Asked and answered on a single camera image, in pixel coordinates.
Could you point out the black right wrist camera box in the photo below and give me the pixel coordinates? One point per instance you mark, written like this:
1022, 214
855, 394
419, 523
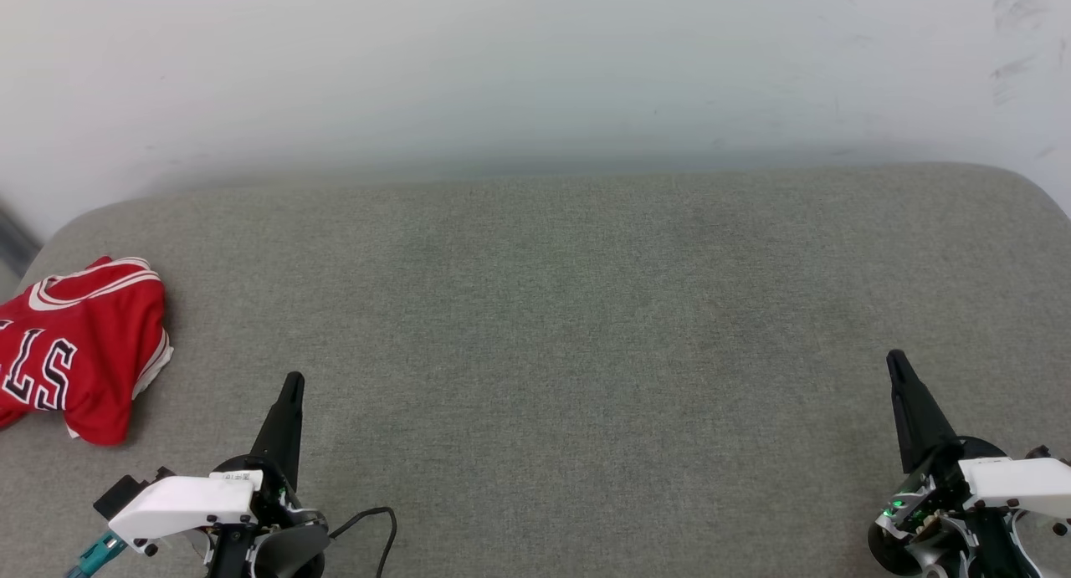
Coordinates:
1050, 455

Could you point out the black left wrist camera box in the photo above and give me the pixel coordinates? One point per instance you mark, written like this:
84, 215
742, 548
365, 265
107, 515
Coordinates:
125, 494

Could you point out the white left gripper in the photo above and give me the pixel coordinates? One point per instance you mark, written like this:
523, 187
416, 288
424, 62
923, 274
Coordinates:
184, 504

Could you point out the red and white Bulls jersey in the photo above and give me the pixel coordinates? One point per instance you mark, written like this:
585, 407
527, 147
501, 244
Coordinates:
92, 352

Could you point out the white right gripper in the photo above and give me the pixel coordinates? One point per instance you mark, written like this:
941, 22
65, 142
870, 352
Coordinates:
1017, 486

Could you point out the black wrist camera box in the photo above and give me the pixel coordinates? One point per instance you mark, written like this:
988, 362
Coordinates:
125, 494
1050, 455

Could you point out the grey fabric sofa seat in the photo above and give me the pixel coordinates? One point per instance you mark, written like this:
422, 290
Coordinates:
535, 352

